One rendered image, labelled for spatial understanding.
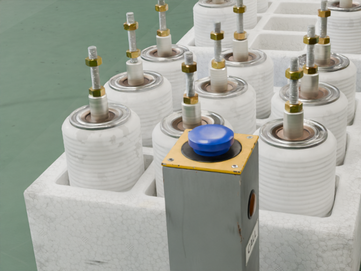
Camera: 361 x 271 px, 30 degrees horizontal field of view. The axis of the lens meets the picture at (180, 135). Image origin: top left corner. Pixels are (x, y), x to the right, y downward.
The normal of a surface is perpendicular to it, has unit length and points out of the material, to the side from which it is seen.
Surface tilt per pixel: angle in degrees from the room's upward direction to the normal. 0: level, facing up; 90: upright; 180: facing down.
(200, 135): 3
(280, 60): 90
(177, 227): 90
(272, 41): 90
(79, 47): 0
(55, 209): 90
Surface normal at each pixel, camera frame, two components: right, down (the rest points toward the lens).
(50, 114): -0.06, -0.90
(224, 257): -0.32, 0.43
